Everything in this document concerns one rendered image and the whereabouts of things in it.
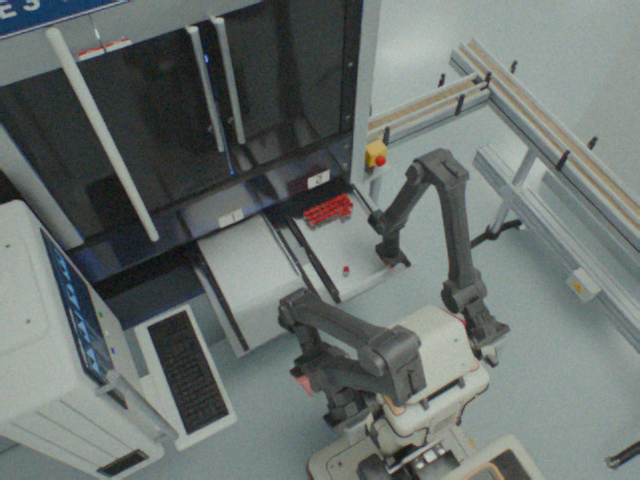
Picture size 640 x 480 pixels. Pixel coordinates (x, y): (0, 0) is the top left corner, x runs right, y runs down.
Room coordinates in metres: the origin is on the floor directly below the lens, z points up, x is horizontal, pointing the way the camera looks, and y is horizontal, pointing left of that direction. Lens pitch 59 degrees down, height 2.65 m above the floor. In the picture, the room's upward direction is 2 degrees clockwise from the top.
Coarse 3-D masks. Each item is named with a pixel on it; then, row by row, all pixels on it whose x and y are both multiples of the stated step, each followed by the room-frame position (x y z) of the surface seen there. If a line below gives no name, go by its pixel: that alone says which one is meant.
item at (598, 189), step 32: (480, 64) 1.89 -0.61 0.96; (512, 64) 1.86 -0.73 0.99; (512, 96) 1.70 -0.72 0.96; (512, 128) 1.62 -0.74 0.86; (544, 128) 1.53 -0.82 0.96; (544, 160) 1.45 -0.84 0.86; (576, 160) 1.38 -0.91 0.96; (576, 192) 1.30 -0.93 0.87; (608, 192) 1.23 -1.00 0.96; (608, 224) 1.15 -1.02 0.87
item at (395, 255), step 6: (378, 246) 0.95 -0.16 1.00; (384, 246) 0.92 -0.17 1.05; (384, 252) 0.91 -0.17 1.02; (390, 252) 0.91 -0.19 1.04; (396, 252) 0.91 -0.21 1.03; (402, 252) 0.92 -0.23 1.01; (384, 258) 0.90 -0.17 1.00; (390, 258) 0.90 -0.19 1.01; (396, 258) 0.90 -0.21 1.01; (402, 258) 0.90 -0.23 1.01; (390, 264) 0.88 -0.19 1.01
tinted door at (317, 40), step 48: (288, 0) 1.17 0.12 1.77; (336, 0) 1.24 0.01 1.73; (240, 48) 1.10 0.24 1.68; (288, 48) 1.17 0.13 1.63; (336, 48) 1.25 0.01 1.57; (240, 96) 1.09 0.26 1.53; (288, 96) 1.17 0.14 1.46; (336, 96) 1.25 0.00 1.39; (240, 144) 1.08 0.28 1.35; (288, 144) 1.16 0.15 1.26
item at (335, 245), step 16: (304, 224) 1.10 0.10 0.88; (336, 224) 1.10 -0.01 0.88; (352, 224) 1.11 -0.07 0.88; (368, 224) 1.11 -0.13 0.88; (320, 240) 1.03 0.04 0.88; (336, 240) 1.04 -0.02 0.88; (352, 240) 1.04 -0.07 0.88; (368, 240) 1.04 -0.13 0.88; (320, 256) 0.97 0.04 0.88; (336, 256) 0.97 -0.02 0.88; (352, 256) 0.97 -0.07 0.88; (368, 256) 0.97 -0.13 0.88; (336, 272) 0.91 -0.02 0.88; (352, 272) 0.91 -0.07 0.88; (368, 272) 0.91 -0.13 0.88; (384, 272) 0.91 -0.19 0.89; (336, 288) 0.83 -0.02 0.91; (352, 288) 0.84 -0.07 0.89
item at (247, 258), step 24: (264, 216) 1.11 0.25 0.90; (216, 240) 1.02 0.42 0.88; (240, 240) 1.02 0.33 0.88; (264, 240) 1.03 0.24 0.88; (216, 264) 0.92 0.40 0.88; (240, 264) 0.92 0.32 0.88; (264, 264) 0.93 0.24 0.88; (288, 264) 0.93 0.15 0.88; (240, 288) 0.83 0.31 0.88; (264, 288) 0.84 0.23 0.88
